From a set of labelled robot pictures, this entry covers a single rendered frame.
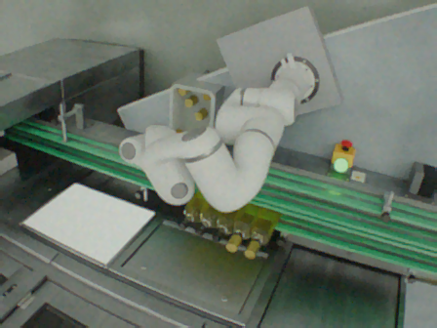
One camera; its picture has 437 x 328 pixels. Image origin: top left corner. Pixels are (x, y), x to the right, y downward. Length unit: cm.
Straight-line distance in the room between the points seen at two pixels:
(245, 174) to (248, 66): 57
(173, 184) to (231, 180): 13
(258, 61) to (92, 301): 91
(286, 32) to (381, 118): 41
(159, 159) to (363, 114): 75
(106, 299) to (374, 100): 104
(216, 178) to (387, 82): 72
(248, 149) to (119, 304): 66
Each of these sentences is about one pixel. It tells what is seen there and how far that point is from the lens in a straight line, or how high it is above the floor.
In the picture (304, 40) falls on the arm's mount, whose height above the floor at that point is 81.
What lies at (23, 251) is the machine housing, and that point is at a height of 140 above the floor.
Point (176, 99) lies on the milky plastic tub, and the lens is 140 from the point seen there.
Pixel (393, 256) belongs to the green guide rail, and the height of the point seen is 94.
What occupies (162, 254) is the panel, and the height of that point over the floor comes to 117.
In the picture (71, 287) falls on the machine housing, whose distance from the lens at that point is 126.
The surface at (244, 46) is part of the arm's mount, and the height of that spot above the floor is 81.
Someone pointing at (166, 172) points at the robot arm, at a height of 140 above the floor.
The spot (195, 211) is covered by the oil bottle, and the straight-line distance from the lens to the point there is 123.
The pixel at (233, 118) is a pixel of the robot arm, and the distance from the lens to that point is 86.
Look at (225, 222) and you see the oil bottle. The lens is 120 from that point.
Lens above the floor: 196
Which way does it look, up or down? 54 degrees down
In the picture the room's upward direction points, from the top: 137 degrees counter-clockwise
